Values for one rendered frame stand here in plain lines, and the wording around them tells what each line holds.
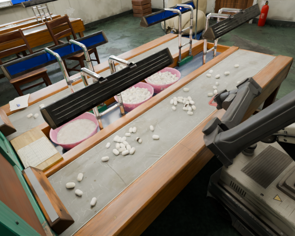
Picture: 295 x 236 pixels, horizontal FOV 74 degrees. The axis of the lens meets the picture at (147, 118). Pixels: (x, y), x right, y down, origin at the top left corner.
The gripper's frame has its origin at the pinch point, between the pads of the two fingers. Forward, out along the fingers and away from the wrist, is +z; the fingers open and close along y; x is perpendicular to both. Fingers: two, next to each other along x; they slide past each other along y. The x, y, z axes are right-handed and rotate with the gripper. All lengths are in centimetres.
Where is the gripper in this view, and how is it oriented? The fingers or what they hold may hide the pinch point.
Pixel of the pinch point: (210, 103)
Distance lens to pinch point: 109.9
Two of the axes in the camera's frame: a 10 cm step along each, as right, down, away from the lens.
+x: 5.1, 8.5, 1.0
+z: -4.6, 1.7, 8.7
